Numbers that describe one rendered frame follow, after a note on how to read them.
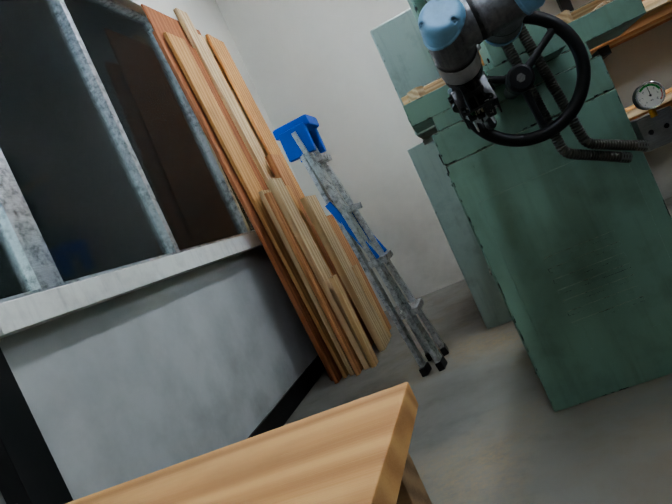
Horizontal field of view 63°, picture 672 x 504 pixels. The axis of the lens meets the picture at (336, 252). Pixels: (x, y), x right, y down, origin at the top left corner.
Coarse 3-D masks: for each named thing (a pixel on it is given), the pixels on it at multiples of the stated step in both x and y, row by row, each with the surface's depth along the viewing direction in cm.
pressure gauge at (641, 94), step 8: (640, 88) 126; (648, 88) 126; (656, 88) 125; (632, 96) 129; (640, 96) 126; (648, 96) 126; (656, 96) 126; (664, 96) 125; (640, 104) 126; (648, 104) 126; (656, 104) 126; (648, 112) 129; (656, 112) 128
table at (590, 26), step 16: (624, 0) 130; (640, 0) 129; (592, 16) 132; (608, 16) 131; (624, 16) 130; (640, 16) 131; (576, 32) 133; (592, 32) 132; (608, 32) 134; (560, 48) 125; (592, 48) 151; (432, 96) 142; (448, 96) 141; (416, 112) 143; (432, 112) 142; (416, 128) 151
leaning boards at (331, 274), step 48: (192, 48) 300; (192, 96) 269; (240, 96) 326; (240, 144) 298; (240, 192) 268; (288, 192) 281; (288, 240) 265; (336, 240) 303; (288, 288) 267; (336, 288) 266; (336, 336) 266; (384, 336) 301
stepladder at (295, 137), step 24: (312, 120) 228; (288, 144) 223; (312, 144) 221; (312, 168) 224; (336, 192) 223; (336, 216) 222; (360, 216) 235; (360, 240) 220; (408, 312) 219; (408, 336) 223; (432, 336) 236
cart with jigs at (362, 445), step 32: (320, 416) 49; (352, 416) 45; (384, 416) 42; (224, 448) 53; (256, 448) 48; (288, 448) 45; (320, 448) 42; (352, 448) 39; (384, 448) 37; (160, 480) 52; (192, 480) 48; (224, 480) 44; (256, 480) 41; (288, 480) 38; (320, 480) 36; (352, 480) 34; (384, 480) 33; (416, 480) 46
